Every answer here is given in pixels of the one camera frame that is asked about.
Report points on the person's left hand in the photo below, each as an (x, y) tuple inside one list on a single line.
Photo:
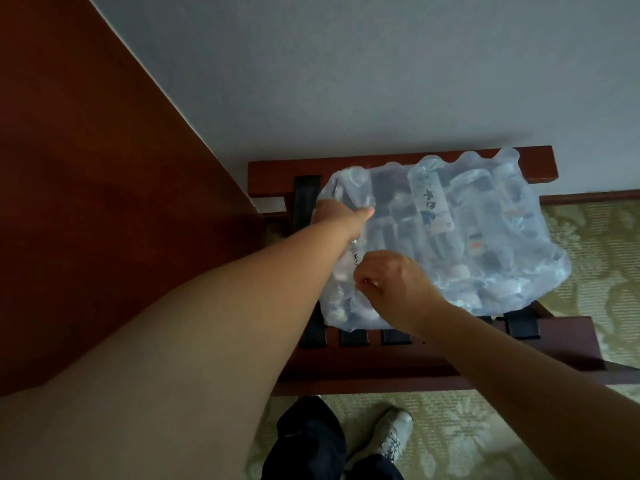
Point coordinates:
[(336, 213)]

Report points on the person's right hand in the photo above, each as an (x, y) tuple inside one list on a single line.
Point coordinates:
[(400, 289)]

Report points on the person's right fingers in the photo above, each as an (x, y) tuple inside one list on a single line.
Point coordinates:
[(367, 278)]

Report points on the person's left thumb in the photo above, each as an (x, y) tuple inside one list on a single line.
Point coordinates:
[(361, 215)]

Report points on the shrink-wrapped pack of water bottles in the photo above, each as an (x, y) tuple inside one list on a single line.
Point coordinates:
[(465, 234)]

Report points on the person's right forearm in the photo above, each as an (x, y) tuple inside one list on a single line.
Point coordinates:
[(525, 394)]

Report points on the person's left forearm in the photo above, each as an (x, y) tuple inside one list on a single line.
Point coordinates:
[(175, 369)]

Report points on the dark wooden luggage rack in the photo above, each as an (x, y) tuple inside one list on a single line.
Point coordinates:
[(400, 364)]

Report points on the white sneaker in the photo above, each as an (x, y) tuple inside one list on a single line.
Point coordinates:
[(392, 434)]

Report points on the dark blue trousers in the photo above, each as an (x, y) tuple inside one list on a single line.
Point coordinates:
[(305, 439)]

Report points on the brown wooden baseboard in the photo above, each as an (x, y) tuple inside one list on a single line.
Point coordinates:
[(590, 196)]

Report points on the reddish brown wooden cabinet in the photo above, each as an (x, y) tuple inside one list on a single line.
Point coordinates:
[(90, 184)]

